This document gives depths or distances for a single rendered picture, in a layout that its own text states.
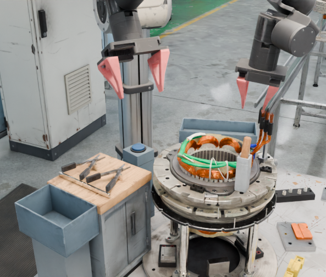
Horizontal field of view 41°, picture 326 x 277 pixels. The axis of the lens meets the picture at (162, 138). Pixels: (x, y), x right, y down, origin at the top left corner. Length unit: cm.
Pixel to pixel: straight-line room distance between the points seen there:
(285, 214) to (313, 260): 23
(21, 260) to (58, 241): 156
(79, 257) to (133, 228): 17
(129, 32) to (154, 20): 58
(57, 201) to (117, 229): 17
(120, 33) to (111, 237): 55
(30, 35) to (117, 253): 221
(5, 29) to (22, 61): 24
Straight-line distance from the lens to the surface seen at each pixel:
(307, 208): 160
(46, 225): 104
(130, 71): 145
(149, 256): 130
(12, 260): 260
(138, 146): 135
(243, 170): 102
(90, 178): 111
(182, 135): 141
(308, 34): 85
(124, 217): 116
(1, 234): 280
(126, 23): 83
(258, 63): 91
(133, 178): 114
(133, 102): 148
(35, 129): 347
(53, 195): 116
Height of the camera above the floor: 166
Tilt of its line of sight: 26 degrees down
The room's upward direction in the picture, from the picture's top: straight up
